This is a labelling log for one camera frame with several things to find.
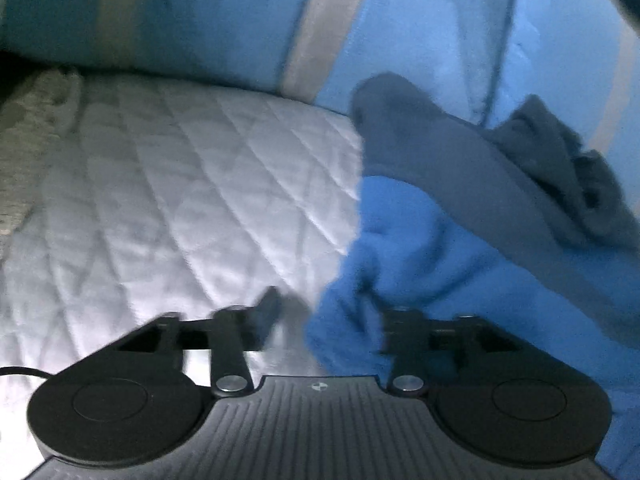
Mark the blue grey-striped pillow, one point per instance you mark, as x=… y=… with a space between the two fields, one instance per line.
x=225 y=15
x=565 y=35

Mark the blue fleece pullover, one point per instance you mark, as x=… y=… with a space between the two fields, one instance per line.
x=475 y=260

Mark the beige lace throw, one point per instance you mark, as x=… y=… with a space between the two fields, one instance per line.
x=30 y=150

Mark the white quilted bedspread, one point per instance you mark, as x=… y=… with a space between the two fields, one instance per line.
x=175 y=185

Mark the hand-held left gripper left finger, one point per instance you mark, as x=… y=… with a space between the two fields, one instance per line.
x=267 y=317

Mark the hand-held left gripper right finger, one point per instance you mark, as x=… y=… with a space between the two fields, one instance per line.
x=400 y=332

